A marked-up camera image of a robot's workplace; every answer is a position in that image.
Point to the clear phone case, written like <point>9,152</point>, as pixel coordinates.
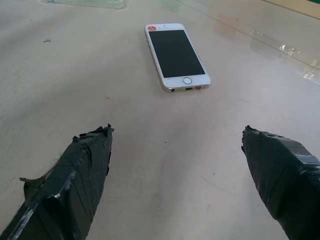
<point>87,3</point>

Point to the white smartphone with dark screen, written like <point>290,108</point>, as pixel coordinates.
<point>176,56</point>

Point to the clear tape strip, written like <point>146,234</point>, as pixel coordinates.
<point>282,47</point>

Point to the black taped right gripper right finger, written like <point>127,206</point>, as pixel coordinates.
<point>285,180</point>

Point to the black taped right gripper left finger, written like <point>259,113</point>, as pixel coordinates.
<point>67,190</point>

